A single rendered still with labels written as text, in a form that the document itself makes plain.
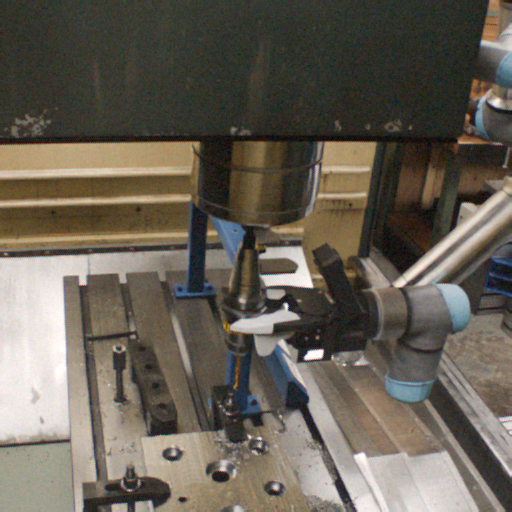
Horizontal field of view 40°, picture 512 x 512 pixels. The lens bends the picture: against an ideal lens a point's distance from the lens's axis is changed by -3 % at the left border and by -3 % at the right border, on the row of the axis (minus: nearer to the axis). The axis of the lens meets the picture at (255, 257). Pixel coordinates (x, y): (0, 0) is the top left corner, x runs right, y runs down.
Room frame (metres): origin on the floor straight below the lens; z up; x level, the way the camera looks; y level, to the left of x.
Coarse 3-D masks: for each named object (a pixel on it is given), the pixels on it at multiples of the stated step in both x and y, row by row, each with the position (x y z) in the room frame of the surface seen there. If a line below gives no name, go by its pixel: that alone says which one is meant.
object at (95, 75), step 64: (0, 0) 0.63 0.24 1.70; (64, 0) 0.65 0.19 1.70; (128, 0) 0.66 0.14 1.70; (192, 0) 0.68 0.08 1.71; (256, 0) 0.70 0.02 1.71; (320, 0) 0.72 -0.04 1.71; (384, 0) 0.74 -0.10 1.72; (448, 0) 0.76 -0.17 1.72; (0, 64) 0.63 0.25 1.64; (64, 64) 0.65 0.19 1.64; (128, 64) 0.66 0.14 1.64; (192, 64) 0.68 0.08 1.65; (256, 64) 0.70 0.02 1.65; (320, 64) 0.72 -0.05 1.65; (384, 64) 0.74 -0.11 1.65; (448, 64) 0.76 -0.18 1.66; (0, 128) 0.63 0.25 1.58; (64, 128) 0.65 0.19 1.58; (128, 128) 0.66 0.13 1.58; (192, 128) 0.68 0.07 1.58; (256, 128) 0.70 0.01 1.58; (320, 128) 0.72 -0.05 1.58; (384, 128) 0.74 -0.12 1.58; (448, 128) 0.76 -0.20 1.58
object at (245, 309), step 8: (224, 288) 0.84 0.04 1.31; (264, 288) 0.84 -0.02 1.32; (224, 296) 0.81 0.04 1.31; (232, 296) 0.81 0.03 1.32; (264, 296) 0.82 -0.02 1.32; (224, 304) 0.82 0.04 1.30; (232, 304) 0.80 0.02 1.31; (240, 304) 0.80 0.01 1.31; (248, 304) 0.80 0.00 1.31; (256, 304) 0.81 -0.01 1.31; (264, 304) 0.82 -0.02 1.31; (232, 312) 0.80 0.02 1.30; (240, 312) 0.80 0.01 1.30; (248, 312) 0.81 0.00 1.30; (256, 312) 0.81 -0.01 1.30; (264, 312) 0.82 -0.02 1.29
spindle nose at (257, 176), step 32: (192, 160) 0.80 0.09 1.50; (224, 160) 0.76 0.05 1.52; (256, 160) 0.75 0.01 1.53; (288, 160) 0.76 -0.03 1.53; (320, 160) 0.81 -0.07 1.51; (192, 192) 0.80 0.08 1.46; (224, 192) 0.76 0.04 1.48; (256, 192) 0.75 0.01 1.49; (288, 192) 0.76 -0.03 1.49; (256, 224) 0.75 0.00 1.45
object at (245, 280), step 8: (240, 248) 0.82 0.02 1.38; (256, 248) 0.83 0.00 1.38; (240, 256) 0.82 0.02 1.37; (248, 256) 0.82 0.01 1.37; (256, 256) 0.82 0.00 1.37; (240, 264) 0.82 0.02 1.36; (248, 264) 0.82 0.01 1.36; (256, 264) 0.82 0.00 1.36; (232, 272) 0.83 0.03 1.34; (240, 272) 0.82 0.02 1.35; (248, 272) 0.82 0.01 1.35; (256, 272) 0.82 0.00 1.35; (232, 280) 0.82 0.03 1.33; (240, 280) 0.81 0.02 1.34; (248, 280) 0.81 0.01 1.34; (256, 280) 0.82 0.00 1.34; (232, 288) 0.82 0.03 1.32; (240, 288) 0.81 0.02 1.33; (248, 288) 0.81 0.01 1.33; (256, 288) 0.82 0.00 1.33; (240, 296) 0.81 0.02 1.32; (248, 296) 0.81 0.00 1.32; (256, 296) 0.82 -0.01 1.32
